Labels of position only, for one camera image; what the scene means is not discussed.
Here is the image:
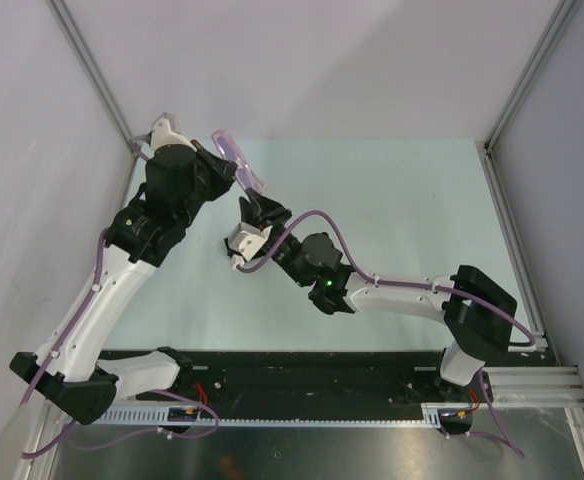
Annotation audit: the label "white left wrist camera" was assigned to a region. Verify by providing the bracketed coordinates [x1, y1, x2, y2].
[149, 112, 195, 152]

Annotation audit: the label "pink purple sunglasses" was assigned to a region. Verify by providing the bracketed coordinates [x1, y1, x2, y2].
[211, 130, 266, 194]

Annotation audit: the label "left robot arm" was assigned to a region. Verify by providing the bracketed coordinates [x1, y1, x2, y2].
[10, 143, 237, 425]

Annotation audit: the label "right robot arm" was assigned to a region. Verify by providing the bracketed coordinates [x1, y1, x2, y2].
[225, 189, 517, 401]

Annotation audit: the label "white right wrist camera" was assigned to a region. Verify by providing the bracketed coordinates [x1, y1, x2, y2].
[227, 222, 272, 271]

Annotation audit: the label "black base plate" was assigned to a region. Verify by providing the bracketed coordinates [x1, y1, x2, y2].
[74, 349, 558, 435]

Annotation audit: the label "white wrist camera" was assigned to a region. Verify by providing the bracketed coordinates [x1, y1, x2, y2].
[149, 112, 195, 152]
[227, 222, 272, 271]

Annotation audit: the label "aluminium corner post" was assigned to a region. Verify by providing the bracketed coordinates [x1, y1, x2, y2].
[483, 0, 582, 153]
[45, 0, 137, 159]

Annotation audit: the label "right aluminium corner post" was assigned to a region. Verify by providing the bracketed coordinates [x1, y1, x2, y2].
[483, 0, 582, 153]

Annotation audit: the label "black glasses case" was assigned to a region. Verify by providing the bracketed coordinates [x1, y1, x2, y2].
[223, 237, 233, 258]

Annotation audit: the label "left aluminium corner post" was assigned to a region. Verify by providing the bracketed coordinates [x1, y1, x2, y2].
[45, 0, 137, 159]

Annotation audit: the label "white slotted cable duct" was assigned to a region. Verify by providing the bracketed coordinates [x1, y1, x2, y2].
[62, 402, 444, 429]

